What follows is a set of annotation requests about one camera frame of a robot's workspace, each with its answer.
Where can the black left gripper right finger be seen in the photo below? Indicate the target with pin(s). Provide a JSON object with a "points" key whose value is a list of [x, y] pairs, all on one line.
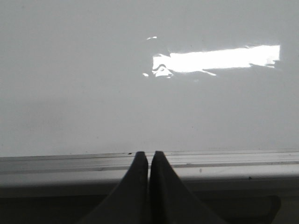
{"points": [[171, 201]]}

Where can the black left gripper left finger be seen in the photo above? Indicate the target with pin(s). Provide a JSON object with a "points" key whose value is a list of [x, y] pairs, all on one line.
{"points": [[126, 203]]}

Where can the white whiteboard with aluminium frame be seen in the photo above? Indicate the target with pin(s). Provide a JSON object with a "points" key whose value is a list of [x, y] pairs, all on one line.
{"points": [[85, 84]]}

